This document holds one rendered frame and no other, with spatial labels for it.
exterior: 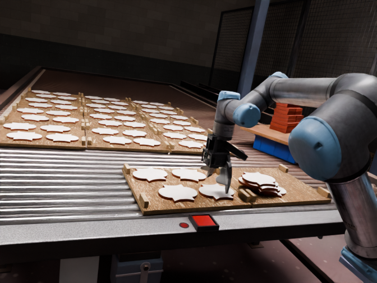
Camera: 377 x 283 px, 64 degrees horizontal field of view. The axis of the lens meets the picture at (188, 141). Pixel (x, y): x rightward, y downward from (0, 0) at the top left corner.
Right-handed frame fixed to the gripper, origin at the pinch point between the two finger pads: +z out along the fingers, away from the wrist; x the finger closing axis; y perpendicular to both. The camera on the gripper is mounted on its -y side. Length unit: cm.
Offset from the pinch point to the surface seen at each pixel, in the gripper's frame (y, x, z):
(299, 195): -37.5, 5.4, 3.7
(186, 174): 6.2, -15.5, 1.7
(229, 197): -2.1, 5.5, 2.3
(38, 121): 64, -92, 0
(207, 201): 6.7, 5.6, 3.3
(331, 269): -147, -43, 97
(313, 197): -43.5, 7.4, 3.8
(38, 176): 62, -23, 4
